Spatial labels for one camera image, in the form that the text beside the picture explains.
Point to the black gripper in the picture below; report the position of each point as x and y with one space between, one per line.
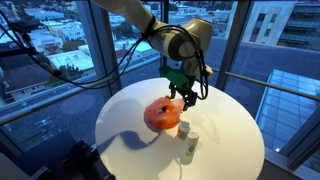
185 90

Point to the orange translucent plastic bag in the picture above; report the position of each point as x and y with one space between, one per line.
163 116

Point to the orange and white bottle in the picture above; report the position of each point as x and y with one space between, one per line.
183 130

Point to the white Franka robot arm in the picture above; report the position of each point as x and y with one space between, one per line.
186 36

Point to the small yellow capped item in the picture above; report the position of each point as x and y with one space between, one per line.
169 96

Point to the white tube with green logo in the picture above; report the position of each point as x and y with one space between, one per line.
192 145

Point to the black robot stand equipment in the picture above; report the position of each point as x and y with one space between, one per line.
56 156

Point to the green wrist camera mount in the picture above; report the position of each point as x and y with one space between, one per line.
175 76

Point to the grey metal window rail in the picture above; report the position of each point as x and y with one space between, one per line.
33 110
260 82

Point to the black camera on stand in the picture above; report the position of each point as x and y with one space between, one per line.
23 26

